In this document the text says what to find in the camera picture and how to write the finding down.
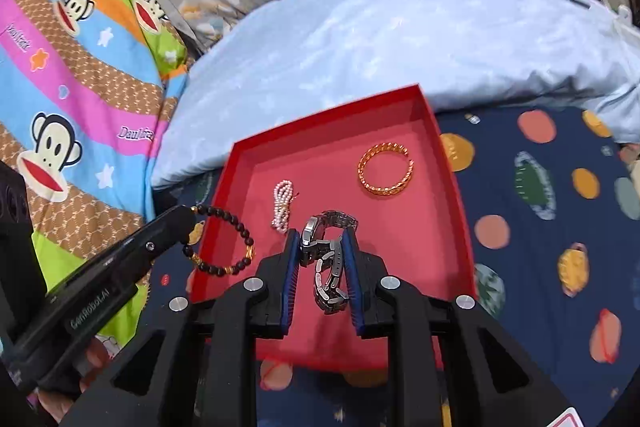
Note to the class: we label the red cardboard box tray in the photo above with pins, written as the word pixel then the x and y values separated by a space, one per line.
pixel 320 177

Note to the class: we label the light blue quilt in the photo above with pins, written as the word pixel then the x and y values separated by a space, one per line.
pixel 390 32

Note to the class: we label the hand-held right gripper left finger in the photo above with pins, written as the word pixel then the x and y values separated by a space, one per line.
pixel 291 287

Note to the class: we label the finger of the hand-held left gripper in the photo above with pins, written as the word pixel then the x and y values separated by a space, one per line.
pixel 160 232

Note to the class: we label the dark planet printed sheet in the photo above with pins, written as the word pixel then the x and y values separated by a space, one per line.
pixel 530 217

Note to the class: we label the monkey printed striped blanket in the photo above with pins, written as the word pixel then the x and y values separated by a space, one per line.
pixel 75 107

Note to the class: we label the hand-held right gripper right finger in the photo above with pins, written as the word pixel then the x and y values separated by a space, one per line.
pixel 352 287

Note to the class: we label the person's left hand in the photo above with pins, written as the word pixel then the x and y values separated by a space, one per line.
pixel 75 382

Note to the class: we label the silver metal wristwatch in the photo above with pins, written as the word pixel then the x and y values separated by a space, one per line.
pixel 327 257

